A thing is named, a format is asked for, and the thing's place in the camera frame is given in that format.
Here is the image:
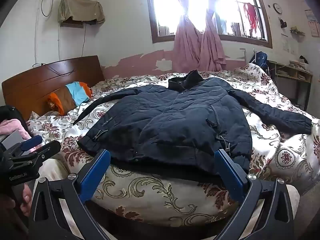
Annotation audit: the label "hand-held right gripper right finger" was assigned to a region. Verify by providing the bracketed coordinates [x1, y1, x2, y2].
[214, 149, 295, 240]

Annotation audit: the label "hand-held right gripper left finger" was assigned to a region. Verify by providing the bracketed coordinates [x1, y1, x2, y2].
[28, 149, 112, 240]

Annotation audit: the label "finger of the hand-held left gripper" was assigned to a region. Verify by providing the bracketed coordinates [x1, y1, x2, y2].
[7, 135, 43, 158]
[11, 140, 62, 173]

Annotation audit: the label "navy padded jacket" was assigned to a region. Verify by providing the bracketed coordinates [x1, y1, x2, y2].
[73, 69, 312, 174]

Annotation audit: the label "red hanging clothes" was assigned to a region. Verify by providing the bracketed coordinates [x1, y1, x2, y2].
[244, 2, 258, 32]

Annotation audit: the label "person's left hand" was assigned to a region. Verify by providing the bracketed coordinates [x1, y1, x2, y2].
[19, 183, 33, 217]

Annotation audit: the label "pink cloth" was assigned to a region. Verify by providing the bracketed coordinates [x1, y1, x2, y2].
[0, 119, 31, 153]

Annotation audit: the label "wooden headboard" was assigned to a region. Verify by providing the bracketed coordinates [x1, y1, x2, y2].
[1, 55, 105, 122]

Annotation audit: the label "orange brown blue pillow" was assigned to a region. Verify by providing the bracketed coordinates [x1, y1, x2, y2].
[47, 81, 92, 115]

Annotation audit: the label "floral bed blanket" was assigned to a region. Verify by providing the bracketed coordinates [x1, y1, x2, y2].
[25, 62, 320, 228]

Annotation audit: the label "wooden desk with shelves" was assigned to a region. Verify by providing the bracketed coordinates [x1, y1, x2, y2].
[266, 60, 314, 112]

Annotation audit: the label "blue backpack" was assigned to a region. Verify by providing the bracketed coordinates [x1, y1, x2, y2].
[250, 51, 268, 68]

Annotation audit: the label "pink curtain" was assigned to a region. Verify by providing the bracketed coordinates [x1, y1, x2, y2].
[160, 0, 208, 73]
[200, 0, 227, 72]

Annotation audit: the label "stack of papers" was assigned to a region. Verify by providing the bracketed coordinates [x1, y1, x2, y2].
[289, 60, 310, 71]

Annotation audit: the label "beige cloth cover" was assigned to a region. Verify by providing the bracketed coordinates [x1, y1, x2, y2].
[57, 0, 105, 24]

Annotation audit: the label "brown framed window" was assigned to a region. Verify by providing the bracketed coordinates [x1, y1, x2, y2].
[145, 0, 273, 49]

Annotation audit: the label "black hanging cable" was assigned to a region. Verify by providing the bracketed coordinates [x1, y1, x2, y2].
[81, 24, 87, 56]

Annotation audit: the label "wooden wall shelf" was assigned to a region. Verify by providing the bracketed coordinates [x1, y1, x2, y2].
[61, 20, 97, 28]

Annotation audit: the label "white looped cable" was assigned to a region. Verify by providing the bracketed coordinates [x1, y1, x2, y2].
[39, 0, 55, 17]

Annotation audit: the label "small wall shelf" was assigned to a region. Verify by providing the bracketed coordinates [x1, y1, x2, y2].
[290, 26, 306, 36]

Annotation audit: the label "wall calendar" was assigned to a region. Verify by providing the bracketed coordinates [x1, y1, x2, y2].
[304, 10, 320, 38]

